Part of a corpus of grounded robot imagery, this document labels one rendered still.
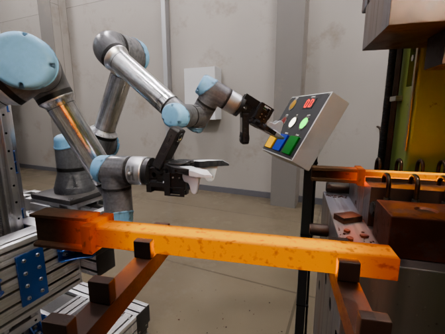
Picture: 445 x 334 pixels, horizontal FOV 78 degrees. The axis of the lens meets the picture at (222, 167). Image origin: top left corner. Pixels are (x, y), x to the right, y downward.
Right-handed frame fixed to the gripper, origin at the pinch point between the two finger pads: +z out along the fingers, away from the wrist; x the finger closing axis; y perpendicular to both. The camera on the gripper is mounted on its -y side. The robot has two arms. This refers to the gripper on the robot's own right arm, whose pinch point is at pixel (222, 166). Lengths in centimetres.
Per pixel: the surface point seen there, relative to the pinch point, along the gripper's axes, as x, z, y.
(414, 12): 7.6, 34.2, -28.7
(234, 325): -65, -11, 100
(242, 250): 36.3, 11.8, 1.4
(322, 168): 1.5, 22.4, -1.0
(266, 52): -301, -24, -86
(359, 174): 2.4, 29.7, -0.3
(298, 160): -37.6, 17.8, 3.7
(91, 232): 37.7, -5.6, 0.9
